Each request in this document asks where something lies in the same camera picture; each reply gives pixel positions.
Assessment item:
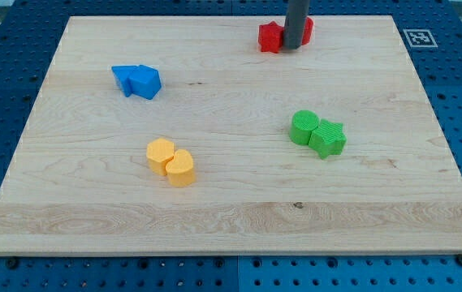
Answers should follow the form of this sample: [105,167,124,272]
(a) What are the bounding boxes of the red circle block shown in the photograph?
[301,16,314,45]

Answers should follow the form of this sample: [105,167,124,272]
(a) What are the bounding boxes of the green circle block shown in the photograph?
[289,109,320,145]

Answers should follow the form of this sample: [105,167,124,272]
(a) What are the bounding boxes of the yellow heart block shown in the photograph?
[166,149,196,187]

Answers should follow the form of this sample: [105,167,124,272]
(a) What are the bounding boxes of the yellow hexagon block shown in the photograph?
[146,138,175,176]

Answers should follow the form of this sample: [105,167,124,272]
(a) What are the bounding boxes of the light wooden board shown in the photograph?
[0,15,462,256]

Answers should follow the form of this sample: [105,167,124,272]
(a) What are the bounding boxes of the green star block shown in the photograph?
[308,119,347,159]

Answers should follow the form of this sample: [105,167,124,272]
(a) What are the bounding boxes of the blue cube block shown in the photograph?
[129,65,162,100]

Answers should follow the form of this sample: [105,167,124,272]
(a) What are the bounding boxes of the red star block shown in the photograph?
[258,21,284,54]

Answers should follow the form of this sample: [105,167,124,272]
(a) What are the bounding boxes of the blue triangle block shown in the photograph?
[111,65,137,97]

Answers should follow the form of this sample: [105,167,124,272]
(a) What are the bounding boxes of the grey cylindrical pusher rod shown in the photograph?
[283,0,310,49]

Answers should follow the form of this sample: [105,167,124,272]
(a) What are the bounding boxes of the white fiducial marker tag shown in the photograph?
[403,28,438,48]

